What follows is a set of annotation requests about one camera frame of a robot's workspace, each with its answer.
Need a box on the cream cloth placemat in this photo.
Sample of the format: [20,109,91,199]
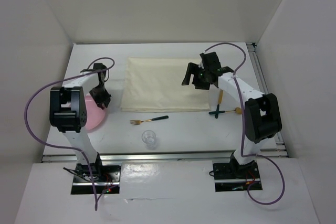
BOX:
[120,58,210,112]

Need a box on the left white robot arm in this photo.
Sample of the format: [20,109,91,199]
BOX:
[49,63,111,182]

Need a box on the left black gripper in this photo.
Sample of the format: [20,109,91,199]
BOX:
[88,84,111,109]

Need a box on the gold spoon green handle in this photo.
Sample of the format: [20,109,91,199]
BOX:
[208,107,242,115]

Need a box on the aluminium rail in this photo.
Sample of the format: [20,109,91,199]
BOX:
[41,150,288,163]
[245,42,290,158]

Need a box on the gold fork green handle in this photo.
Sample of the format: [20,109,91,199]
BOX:
[130,115,169,125]

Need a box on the aluminium right side rail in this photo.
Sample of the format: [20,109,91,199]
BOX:
[245,42,290,158]

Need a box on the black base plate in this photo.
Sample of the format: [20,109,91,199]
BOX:
[63,165,121,195]
[209,162,263,192]

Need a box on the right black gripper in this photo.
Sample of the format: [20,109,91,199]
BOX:
[182,62,211,90]

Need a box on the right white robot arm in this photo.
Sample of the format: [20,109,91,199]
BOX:
[182,52,282,178]

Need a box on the clear plastic cup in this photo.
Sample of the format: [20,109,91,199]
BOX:
[142,130,157,150]

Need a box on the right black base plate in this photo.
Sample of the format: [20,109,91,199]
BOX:
[209,162,263,192]

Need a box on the aluminium front rail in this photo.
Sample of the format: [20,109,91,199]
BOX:
[41,150,288,163]

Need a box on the gold knife green handle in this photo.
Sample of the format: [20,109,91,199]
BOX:
[215,90,223,119]

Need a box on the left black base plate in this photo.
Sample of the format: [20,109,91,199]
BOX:
[63,165,121,195]

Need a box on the pink plate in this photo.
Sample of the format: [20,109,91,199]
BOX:
[62,95,108,131]

